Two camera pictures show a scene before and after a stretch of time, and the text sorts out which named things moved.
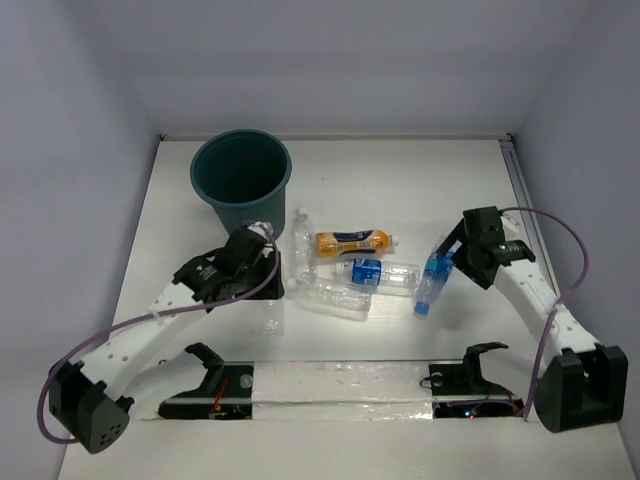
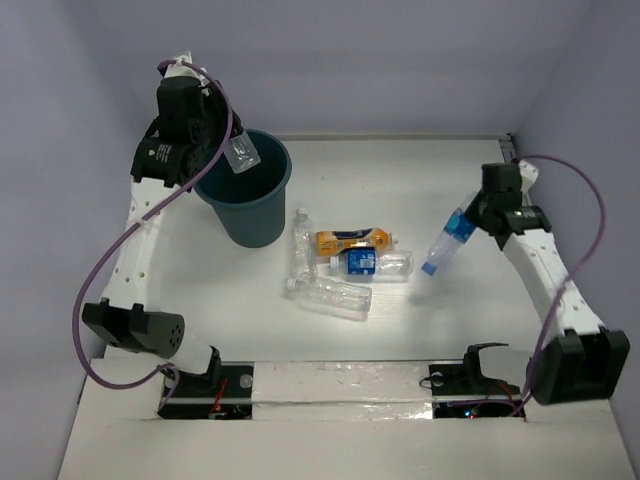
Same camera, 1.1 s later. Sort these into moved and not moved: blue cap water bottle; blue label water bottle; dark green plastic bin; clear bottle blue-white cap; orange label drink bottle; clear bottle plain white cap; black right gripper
Moved: blue cap water bottle; black right gripper; clear bottle plain white cap; blue label water bottle
Not moved: dark green plastic bin; orange label drink bottle; clear bottle blue-white cap
